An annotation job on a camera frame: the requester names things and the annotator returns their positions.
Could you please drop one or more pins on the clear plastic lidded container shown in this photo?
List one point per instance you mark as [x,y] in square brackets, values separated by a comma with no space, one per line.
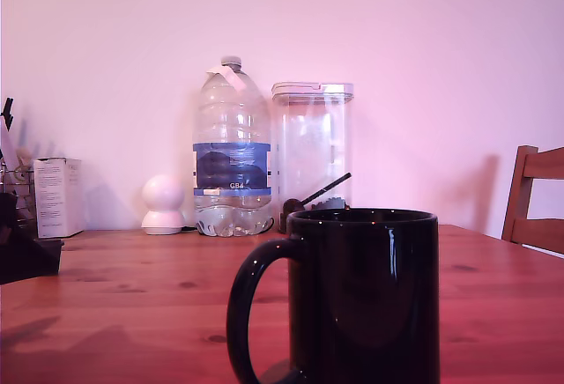
[308,146]

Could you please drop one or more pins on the dark brown small object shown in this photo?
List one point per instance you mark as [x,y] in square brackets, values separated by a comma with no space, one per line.
[291,212]

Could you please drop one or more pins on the black thin stick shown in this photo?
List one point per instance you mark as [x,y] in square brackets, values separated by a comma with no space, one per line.
[330,186]

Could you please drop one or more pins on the large clear water bottle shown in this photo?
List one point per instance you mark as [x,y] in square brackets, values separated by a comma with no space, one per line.
[231,164]

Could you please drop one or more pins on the large black glossy mug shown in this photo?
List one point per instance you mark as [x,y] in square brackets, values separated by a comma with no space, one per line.
[365,296]

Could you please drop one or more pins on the white printed carton box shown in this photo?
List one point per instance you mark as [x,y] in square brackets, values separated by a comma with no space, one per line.
[57,194]

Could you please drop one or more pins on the wooden chair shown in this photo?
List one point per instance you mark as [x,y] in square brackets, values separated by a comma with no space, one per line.
[526,199]

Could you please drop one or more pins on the small white round camera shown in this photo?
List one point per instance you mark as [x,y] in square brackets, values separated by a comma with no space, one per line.
[162,203]

